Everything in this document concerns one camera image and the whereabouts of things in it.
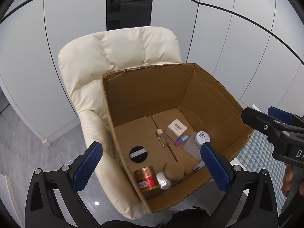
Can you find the white round compact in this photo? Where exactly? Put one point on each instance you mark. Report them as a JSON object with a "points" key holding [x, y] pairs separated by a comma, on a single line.
{"points": [[198, 166]]}

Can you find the black glass oven column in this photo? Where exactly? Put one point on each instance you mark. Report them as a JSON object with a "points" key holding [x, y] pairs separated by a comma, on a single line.
{"points": [[128, 4]]}

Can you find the cream padded armchair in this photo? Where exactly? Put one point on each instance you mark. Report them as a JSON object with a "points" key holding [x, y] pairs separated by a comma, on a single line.
{"points": [[118, 49]]}

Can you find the frosted plastic bottle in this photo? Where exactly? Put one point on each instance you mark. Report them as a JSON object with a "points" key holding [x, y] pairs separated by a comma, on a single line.
{"points": [[193, 146]]}

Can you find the black round powder puff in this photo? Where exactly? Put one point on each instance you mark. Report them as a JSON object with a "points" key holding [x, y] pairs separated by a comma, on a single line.
{"points": [[138, 154]]}

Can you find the blue yellow checked tablecloth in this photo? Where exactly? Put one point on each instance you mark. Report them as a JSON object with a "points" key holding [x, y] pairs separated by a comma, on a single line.
{"points": [[258, 152]]}

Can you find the person's right hand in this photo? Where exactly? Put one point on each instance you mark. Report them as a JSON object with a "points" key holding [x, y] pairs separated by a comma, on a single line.
{"points": [[287, 180]]}

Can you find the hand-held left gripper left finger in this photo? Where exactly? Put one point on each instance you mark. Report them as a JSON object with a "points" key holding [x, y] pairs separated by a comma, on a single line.
{"points": [[87, 166]]}

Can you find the small clear pink-capped bottle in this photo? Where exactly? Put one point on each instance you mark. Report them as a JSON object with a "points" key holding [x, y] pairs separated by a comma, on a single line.
{"points": [[162, 137]]}

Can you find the red tin can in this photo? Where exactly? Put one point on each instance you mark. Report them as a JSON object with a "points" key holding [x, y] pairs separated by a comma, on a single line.
{"points": [[146, 179]]}

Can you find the small beige carton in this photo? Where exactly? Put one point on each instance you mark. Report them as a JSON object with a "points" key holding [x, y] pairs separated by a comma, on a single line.
{"points": [[176, 129]]}

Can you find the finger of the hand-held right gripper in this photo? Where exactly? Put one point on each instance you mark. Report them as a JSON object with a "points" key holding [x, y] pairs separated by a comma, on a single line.
{"points": [[280, 112], [256, 117]]}

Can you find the small purple bottle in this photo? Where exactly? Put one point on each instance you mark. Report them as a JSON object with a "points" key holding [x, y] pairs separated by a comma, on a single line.
{"points": [[181, 140]]}

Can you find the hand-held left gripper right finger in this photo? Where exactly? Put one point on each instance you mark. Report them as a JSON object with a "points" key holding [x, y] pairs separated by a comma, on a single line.
{"points": [[215, 168]]}

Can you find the brown cardboard box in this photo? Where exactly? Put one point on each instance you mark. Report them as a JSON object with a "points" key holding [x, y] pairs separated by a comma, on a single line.
{"points": [[147, 92]]}

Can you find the white wall cabinets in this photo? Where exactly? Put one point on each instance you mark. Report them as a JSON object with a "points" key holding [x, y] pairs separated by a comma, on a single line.
{"points": [[225, 40]]}

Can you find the tan makeup sponge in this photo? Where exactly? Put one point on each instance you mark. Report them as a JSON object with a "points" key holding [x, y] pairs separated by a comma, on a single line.
{"points": [[174, 171]]}

